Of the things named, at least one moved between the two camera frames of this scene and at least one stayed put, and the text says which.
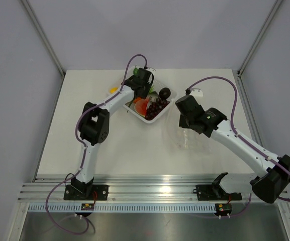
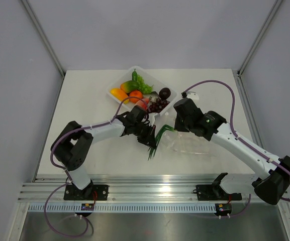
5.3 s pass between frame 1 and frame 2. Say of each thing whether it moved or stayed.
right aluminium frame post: stayed
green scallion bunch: moved
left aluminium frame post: stayed
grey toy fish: stayed
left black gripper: moved
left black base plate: stayed
